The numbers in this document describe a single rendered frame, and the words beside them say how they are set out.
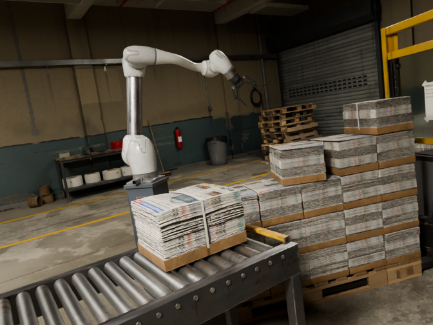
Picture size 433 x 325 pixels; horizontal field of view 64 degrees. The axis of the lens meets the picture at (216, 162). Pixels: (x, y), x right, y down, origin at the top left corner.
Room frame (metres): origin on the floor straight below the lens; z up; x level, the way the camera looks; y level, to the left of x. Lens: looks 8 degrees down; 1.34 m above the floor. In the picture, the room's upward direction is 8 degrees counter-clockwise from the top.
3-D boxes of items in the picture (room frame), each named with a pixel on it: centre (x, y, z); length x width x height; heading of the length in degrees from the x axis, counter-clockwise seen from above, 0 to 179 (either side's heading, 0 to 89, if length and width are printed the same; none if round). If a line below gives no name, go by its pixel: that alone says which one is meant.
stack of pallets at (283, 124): (9.01, -1.98, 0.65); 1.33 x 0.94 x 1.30; 127
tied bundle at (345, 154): (2.44, -0.90, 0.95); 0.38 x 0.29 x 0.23; 12
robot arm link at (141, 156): (2.13, 0.45, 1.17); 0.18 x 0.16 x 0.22; 25
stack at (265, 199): (2.34, -0.47, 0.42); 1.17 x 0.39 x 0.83; 102
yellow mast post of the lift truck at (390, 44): (2.91, -1.54, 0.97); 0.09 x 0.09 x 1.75; 12
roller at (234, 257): (1.42, 0.06, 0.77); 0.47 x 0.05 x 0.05; 33
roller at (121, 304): (1.17, 0.44, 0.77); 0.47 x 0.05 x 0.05; 33
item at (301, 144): (2.35, -0.54, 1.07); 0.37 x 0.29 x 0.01; 1
